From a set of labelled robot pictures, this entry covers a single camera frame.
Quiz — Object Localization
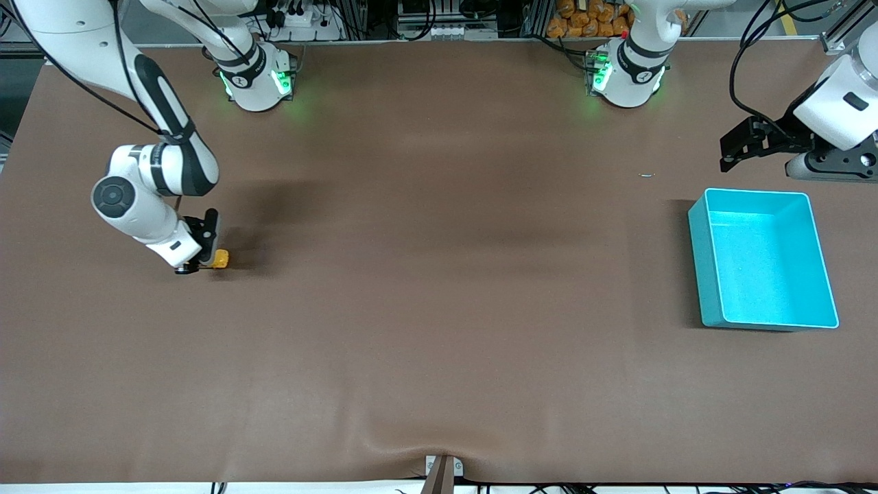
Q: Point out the pile of orange packets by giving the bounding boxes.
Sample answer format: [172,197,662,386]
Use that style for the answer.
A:
[547,0,688,38]

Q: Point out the white power strip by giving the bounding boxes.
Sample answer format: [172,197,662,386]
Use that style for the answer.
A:
[266,5,344,40]

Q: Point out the teal plastic bin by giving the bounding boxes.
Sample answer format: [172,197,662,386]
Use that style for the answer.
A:
[688,187,840,331]

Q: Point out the aluminium frame post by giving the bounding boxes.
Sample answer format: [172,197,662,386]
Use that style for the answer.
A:
[821,10,878,56]

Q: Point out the metal table edge bracket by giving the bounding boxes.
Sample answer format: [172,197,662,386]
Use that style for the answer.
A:
[424,454,464,494]

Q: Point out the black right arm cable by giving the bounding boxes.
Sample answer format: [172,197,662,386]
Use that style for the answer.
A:
[10,0,182,141]

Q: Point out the white connector block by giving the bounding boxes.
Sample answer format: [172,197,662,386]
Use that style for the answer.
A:
[401,24,498,40]

